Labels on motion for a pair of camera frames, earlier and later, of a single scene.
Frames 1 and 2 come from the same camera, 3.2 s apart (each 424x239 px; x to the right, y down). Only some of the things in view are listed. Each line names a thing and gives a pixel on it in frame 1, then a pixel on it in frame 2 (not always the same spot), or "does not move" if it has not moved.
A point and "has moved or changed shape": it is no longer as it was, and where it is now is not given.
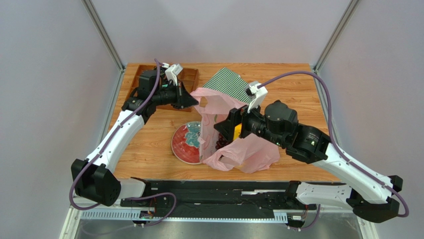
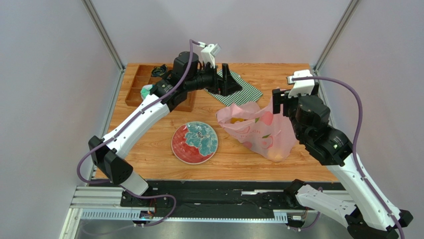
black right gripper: x=237 y=122 → x=278 y=102
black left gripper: x=183 y=99 → x=225 y=86
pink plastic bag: x=249 y=154 → x=269 y=134
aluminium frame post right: x=346 y=15 does not move
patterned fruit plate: x=185 y=144 does not move
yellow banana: x=237 y=131 has moved or changed shape
